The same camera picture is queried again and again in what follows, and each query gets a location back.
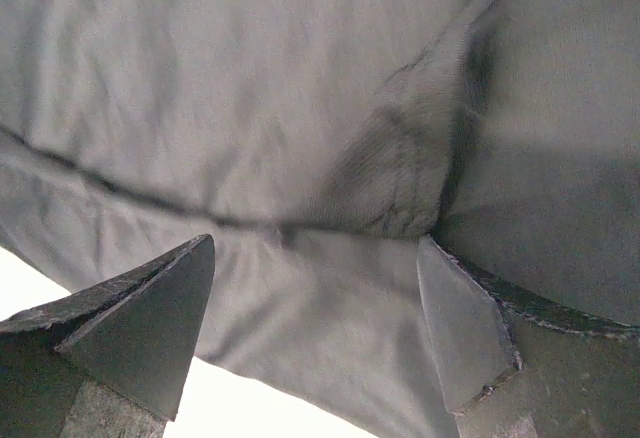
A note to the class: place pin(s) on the black t shirt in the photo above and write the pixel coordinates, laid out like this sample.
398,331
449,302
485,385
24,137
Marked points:
317,141

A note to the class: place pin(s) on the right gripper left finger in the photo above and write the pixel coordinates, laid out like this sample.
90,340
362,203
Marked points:
110,360

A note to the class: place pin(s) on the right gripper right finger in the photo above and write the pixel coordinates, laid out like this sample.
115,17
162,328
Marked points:
514,364

